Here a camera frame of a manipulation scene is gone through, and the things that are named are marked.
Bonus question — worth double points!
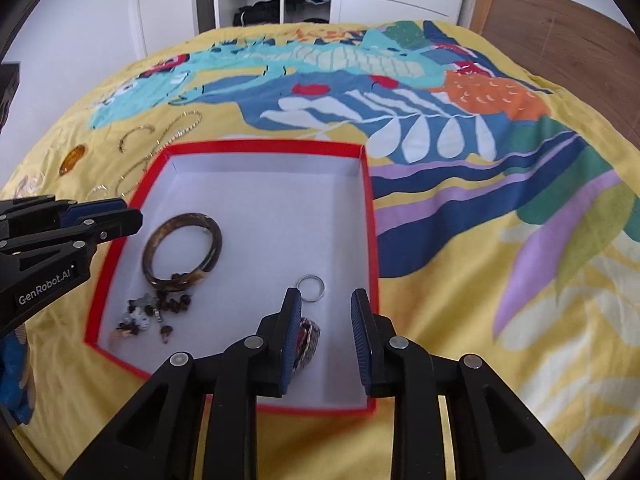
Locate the silver ring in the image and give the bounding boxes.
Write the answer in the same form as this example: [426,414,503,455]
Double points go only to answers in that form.
[297,274,326,303]

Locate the wooden headboard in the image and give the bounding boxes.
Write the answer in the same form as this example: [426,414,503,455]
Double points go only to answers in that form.
[470,0,640,126]

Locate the dark bead bracelet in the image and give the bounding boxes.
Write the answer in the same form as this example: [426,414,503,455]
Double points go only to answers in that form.
[111,292,193,346]

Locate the dark furniture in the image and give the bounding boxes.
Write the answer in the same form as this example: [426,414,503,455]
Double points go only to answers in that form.
[0,61,22,128]

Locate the folded black clothes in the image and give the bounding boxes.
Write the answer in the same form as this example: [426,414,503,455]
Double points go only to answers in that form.
[234,0,281,26]

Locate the white door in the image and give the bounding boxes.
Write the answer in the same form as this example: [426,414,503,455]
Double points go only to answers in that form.
[131,0,201,58]

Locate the person's left hand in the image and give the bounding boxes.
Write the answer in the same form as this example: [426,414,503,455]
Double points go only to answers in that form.
[0,332,33,426]

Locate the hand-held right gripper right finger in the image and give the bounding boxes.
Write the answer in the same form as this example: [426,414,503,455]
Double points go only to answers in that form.
[350,287,586,480]

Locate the brown bangle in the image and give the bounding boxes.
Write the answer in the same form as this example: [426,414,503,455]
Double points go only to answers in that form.
[141,213,223,292]

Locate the red and black bracelet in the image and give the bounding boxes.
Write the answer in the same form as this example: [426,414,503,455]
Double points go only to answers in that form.
[292,316,322,373]

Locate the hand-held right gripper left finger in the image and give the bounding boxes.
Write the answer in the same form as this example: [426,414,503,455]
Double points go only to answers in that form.
[62,287,303,480]

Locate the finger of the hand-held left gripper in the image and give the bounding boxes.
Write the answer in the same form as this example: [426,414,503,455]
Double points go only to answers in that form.
[0,195,128,233]
[0,208,144,256]

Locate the gold chain necklace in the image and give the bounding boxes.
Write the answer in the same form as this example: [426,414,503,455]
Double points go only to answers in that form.
[147,110,203,158]

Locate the gold chain bracelet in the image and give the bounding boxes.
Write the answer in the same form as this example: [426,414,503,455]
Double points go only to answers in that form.
[115,155,151,196]

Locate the yellow printed blanket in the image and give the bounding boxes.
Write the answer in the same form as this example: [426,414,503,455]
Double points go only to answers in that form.
[0,20,640,480]

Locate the red cardboard box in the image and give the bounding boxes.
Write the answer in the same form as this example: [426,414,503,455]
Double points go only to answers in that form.
[84,141,377,416]

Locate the amber oval brooch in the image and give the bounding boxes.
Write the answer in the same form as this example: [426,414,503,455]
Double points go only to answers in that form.
[59,145,88,177]

